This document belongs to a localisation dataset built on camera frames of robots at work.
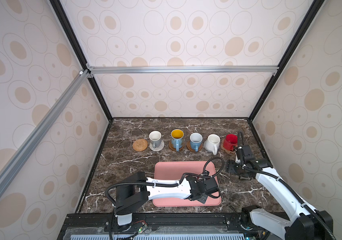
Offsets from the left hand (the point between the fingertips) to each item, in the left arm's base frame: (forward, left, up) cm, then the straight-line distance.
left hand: (206, 195), depth 77 cm
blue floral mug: (+32, +3, +2) cm, 32 cm away
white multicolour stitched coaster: (+31, +28, -6) cm, 43 cm away
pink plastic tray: (+15, +16, -4) cm, 23 cm away
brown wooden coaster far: (+32, +6, -5) cm, 33 cm away
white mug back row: (+30, -7, +2) cm, 31 cm away
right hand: (+14, -16, +3) cm, 21 cm away
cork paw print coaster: (+30, -18, -5) cm, 35 cm away
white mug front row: (+37, +30, 0) cm, 47 cm away
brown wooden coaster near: (+33, +19, -5) cm, 39 cm away
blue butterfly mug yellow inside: (+34, +15, +4) cm, 38 cm away
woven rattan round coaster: (+35, +41, -6) cm, 54 cm away
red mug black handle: (+36, -22, -4) cm, 42 cm away
